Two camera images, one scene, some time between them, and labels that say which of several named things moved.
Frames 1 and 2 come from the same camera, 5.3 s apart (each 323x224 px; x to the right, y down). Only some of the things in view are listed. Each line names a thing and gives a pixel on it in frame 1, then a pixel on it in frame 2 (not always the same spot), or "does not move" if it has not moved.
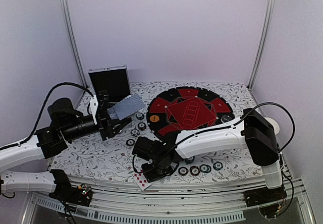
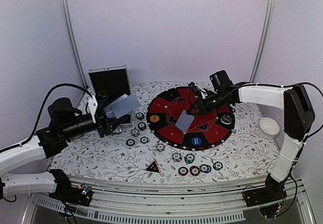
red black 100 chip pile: x=195 y=170 does not move
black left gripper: x=104 y=128 does not move
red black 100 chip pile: x=142 y=126 does not move
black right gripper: x=150 y=176 to x=201 y=106
